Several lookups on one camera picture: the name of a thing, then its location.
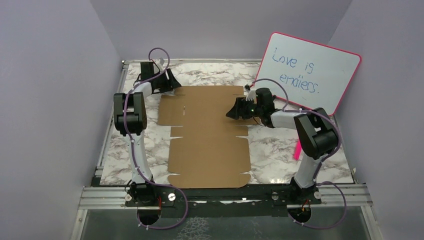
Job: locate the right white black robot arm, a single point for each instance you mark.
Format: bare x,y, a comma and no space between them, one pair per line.
318,135

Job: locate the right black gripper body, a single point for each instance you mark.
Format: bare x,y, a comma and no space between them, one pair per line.
257,110

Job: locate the pink marker pen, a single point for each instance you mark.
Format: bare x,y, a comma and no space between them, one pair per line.
297,151

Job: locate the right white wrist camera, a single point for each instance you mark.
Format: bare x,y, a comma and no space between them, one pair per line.
251,95

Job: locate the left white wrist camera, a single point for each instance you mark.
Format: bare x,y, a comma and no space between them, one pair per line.
160,64

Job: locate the pink framed whiteboard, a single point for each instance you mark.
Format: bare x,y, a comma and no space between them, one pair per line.
306,73

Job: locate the brown cardboard box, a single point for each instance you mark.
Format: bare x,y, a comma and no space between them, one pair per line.
207,149

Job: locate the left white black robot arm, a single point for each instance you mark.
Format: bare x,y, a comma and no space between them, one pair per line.
130,120

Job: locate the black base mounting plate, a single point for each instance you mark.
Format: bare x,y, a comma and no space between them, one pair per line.
251,200

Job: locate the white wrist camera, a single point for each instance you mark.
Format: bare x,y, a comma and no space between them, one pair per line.
251,95
160,64

